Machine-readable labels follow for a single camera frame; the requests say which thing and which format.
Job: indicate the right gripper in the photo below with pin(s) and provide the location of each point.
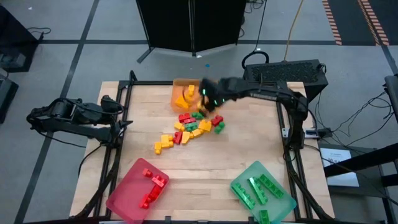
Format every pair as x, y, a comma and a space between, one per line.
217, 91

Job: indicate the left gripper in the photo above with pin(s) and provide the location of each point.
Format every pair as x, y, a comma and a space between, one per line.
110, 109

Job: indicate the yellow roof-shaped toy block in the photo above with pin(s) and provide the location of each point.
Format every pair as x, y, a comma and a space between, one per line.
182, 102

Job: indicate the long red toy block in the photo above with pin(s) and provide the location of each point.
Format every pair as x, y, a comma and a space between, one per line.
150, 196

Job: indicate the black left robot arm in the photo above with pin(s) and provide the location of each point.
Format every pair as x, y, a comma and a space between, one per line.
71, 129

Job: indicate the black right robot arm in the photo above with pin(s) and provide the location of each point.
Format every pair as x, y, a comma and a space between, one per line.
267, 91

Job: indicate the yellow wedge toy block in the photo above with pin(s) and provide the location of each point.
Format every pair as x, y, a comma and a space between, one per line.
185, 137

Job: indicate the orange translucent plastic bin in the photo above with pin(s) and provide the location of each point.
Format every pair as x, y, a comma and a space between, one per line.
180, 87

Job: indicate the pink translucent plastic bin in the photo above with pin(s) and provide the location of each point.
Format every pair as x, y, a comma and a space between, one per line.
130, 193

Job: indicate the black perforated computer case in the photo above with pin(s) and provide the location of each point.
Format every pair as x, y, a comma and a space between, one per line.
286, 70

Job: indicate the black folding partition screen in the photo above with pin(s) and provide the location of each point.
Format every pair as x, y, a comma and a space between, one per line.
168, 25

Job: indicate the black floor equipment box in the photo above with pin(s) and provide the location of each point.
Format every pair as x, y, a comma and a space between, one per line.
6, 96

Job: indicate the teal translucent plastic bin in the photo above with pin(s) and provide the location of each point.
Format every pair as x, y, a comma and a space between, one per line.
280, 207

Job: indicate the black power adapter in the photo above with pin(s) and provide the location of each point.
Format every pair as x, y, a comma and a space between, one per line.
323, 133

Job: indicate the black equipment cart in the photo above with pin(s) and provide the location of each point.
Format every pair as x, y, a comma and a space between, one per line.
15, 37

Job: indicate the white paper sheet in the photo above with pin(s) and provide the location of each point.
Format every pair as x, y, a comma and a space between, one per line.
342, 180

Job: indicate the black side desk frame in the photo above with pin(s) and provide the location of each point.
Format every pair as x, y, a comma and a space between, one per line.
360, 160

